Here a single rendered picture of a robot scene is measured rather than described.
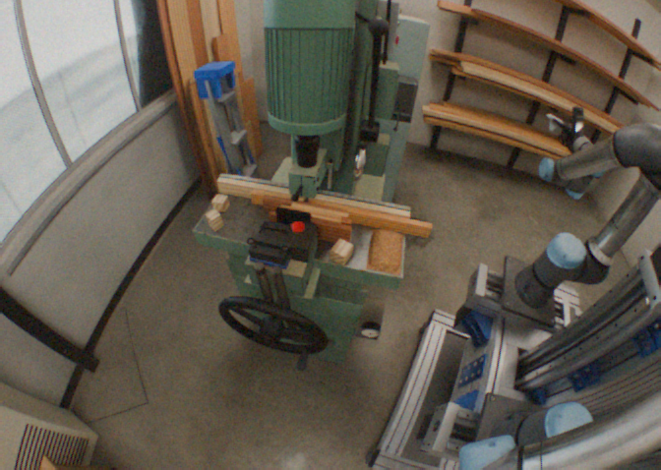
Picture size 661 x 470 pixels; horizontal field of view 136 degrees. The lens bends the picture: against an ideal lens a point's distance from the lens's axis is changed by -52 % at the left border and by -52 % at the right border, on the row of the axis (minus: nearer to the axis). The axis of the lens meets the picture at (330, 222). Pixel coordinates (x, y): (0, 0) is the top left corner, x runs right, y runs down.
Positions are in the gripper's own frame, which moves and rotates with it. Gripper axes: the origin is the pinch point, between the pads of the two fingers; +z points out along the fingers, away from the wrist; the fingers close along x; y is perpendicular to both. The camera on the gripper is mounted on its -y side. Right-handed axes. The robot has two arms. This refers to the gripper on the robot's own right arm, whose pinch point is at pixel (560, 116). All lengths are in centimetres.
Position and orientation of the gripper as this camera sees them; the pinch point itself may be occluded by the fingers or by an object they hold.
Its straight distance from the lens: 131.2
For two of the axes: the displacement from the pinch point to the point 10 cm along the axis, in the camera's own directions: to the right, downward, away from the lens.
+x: 9.7, 0.9, -2.1
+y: 0.8, 7.1, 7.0
